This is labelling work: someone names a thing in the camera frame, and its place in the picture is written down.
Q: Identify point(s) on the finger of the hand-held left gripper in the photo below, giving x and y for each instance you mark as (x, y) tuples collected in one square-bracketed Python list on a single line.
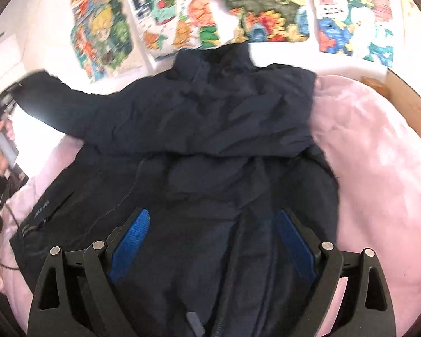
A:
[(10, 93)]

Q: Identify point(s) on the cartoon printed white cloth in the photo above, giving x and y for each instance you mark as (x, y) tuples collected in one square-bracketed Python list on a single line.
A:
[(354, 17)]

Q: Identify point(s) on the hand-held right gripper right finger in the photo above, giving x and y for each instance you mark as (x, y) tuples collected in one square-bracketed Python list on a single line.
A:
[(294, 247)]

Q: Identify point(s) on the cartoon printed pillow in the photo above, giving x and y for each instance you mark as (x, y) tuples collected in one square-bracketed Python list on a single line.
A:
[(259, 14)]

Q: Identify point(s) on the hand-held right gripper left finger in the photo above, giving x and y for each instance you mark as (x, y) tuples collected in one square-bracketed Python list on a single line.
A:
[(130, 244)]

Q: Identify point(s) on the white bed sheet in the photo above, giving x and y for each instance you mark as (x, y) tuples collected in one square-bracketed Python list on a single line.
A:
[(336, 65)]

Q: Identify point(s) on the pink blanket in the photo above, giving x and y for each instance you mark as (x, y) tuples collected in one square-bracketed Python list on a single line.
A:
[(372, 182)]

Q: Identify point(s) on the person's left forearm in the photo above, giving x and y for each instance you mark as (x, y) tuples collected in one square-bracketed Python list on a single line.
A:
[(0, 186)]

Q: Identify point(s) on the dark navy jacket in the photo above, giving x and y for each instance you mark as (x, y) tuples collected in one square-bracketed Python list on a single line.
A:
[(203, 130)]

